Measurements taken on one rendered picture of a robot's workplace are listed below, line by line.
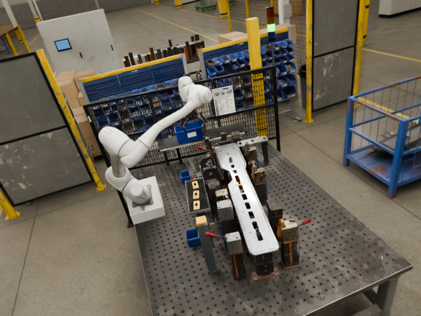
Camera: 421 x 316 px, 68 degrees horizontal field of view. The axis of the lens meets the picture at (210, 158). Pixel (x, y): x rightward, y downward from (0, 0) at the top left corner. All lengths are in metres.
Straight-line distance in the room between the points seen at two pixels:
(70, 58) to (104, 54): 0.85
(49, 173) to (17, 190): 0.48
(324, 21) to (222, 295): 4.13
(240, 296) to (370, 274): 0.82
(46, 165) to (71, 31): 4.95
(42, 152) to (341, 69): 4.61
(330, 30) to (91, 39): 5.93
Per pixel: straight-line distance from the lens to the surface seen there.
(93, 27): 8.98
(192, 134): 3.11
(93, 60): 9.09
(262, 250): 1.96
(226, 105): 3.24
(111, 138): 2.07
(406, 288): 3.19
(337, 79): 5.65
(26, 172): 4.78
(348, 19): 5.49
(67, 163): 4.69
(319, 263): 2.30
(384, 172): 4.10
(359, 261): 2.35
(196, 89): 2.04
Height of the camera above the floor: 2.47
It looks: 31 degrees down
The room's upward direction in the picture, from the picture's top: 11 degrees counter-clockwise
